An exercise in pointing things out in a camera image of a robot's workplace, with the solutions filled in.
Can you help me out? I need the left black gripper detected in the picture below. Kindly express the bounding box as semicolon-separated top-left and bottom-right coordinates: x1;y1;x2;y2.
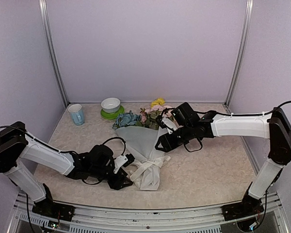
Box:
90;164;133;190

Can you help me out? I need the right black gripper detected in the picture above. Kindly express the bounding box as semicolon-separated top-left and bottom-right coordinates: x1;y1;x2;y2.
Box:
155;123;194;152

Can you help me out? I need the cream printed ribbon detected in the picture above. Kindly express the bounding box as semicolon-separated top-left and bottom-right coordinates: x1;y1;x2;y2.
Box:
129;156;171;182

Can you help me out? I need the pink fake flower bunch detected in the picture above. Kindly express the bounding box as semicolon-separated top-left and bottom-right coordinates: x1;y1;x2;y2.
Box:
135;105;175;130

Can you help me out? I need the yellow fake flower stem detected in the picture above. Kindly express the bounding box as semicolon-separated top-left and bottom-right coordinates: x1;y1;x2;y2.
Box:
150;98;165;107

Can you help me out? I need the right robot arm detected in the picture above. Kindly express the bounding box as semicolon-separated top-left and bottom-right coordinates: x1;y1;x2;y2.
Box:
155;102;291;221

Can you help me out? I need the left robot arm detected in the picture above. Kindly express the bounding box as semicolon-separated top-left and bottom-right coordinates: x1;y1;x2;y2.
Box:
0;121;135;221

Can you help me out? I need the green plate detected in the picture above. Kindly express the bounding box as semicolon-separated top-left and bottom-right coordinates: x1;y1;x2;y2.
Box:
100;105;125;120

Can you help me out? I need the white ceramic bowl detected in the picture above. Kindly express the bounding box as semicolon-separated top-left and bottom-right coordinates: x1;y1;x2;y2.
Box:
100;98;121;113

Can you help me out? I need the light blue mug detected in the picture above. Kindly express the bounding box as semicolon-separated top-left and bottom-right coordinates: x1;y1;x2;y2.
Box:
68;104;85;126

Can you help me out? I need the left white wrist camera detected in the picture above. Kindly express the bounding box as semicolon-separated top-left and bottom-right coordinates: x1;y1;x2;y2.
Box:
113;153;135;174

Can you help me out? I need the front aluminium rail base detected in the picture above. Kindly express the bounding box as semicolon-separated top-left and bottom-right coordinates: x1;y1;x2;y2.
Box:
7;191;291;233

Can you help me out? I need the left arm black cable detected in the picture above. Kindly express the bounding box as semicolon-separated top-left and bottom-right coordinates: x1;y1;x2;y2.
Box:
0;125;127;156

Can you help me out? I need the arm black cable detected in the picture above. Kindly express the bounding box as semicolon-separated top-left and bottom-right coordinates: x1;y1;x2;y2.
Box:
196;100;291;158
0;125;127;156

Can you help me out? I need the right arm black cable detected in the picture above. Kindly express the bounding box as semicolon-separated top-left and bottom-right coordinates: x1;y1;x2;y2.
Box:
196;100;291;158

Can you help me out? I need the right aluminium frame post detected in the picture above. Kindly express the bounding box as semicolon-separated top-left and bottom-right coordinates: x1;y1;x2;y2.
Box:
225;0;254;108

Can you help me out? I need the aluminium frame post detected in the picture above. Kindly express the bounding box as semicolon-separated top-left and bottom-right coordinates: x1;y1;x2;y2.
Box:
39;0;70;108
225;0;254;108

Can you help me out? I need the left aluminium frame post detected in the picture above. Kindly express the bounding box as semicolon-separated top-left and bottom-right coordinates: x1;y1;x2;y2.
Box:
39;0;70;108

